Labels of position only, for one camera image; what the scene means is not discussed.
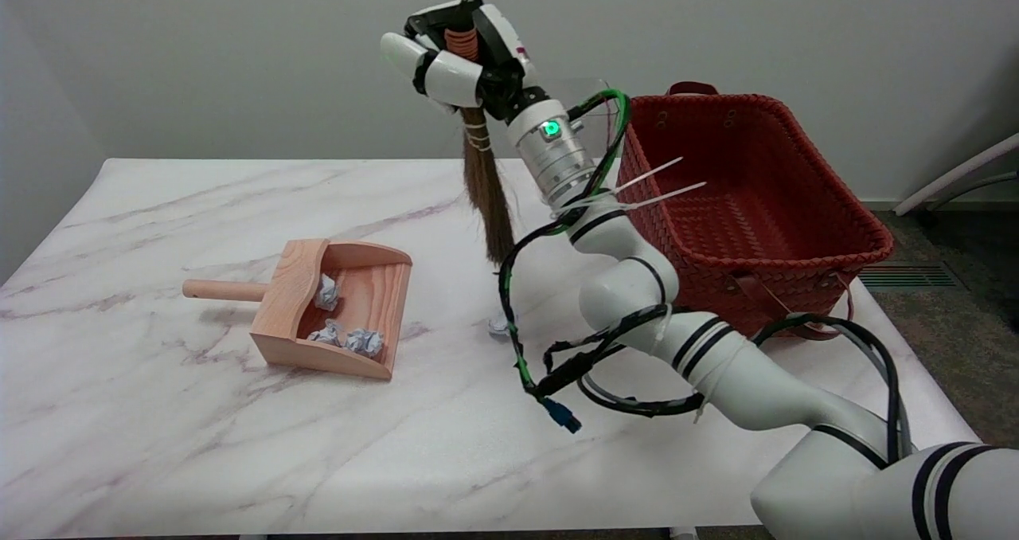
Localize grey pipe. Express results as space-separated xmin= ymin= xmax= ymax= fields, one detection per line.
xmin=923 ymin=171 xmax=1019 ymax=212

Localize wooden dustpan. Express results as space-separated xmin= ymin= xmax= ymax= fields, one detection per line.
xmin=182 ymin=238 xmax=413 ymax=382

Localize black green cable blue plug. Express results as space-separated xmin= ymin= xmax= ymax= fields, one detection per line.
xmin=498 ymin=88 xmax=631 ymax=435

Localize white pipe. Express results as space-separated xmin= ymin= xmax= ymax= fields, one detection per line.
xmin=893 ymin=131 xmax=1019 ymax=216

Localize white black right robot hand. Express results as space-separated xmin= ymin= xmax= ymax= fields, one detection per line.
xmin=380 ymin=0 xmax=550 ymax=121

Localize floor vent grille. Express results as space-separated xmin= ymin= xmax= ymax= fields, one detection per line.
xmin=860 ymin=263 xmax=958 ymax=288

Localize small brown straw broom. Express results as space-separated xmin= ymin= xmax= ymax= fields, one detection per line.
xmin=444 ymin=26 xmax=518 ymax=266

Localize black looped cable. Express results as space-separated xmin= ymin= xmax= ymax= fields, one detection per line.
xmin=541 ymin=305 xmax=709 ymax=419

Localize red woven basket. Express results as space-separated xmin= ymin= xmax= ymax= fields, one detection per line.
xmin=617 ymin=82 xmax=895 ymax=342

